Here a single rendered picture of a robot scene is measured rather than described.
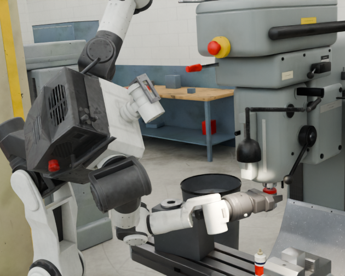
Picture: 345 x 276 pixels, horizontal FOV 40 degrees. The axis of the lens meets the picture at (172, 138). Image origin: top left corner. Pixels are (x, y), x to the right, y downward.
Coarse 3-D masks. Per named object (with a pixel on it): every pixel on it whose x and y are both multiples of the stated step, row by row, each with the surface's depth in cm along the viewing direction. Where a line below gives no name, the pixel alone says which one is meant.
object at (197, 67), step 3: (213, 63) 150; (216, 63) 150; (189, 66) 142; (192, 66) 142; (195, 66) 143; (198, 66) 144; (201, 66) 144; (204, 66) 146; (207, 66) 147; (210, 66) 148; (213, 66) 149; (216, 66) 151; (186, 69) 142; (189, 69) 142; (192, 69) 142; (195, 69) 143; (198, 69) 144; (201, 69) 145
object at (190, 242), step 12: (168, 204) 194; (180, 204) 194; (192, 228) 186; (204, 228) 188; (156, 240) 198; (168, 240) 194; (180, 240) 191; (192, 240) 187; (204, 240) 189; (168, 252) 196; (180, 252) 192; (192, 252) 188; (204, 252) 190
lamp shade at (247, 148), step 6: (240, 144) 139; (246, 144) 138; (252, 144) 138; (258, 144) 140; (240, 150) 139; (246, 150) 138; (252, 150) 137; (258, 150) 138; (240, 156) 139; (246, 156) 138; (252, 156) 138; (258, 156) 138; (246, 162) 138; (252, 162) 138
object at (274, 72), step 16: (320, 48) 153; (224, 64) 150; (240, 64) 145; (256, 64) 141; (272, 64) 137; (288, 64) 140; (304, 64) 147; (224, 80) 151; (240, 80) 146; (256, 80) 142; (272, 80) 138; (288, 80) 141; (304, 80) 148
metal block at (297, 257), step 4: (288, 248) 164; (292, 248) 164; (284, 252) 161; (288, 252) 161; (292, 252) 161; (296, 252) 161; (300, 252) 160; (304, 252) 161; (284, 256) 161; (288, 256) 160; (292, 256) 159; (296, 256) 158; (300, 256) 159; (304, 256) 161; (284, 260) 162; (288, 260) 160; (292, 260) 159; (296, 260) 158; (300, 260) 159; (304, 260) 161; (296, 264) 158; (300, 264) 160; (304, 264) 162
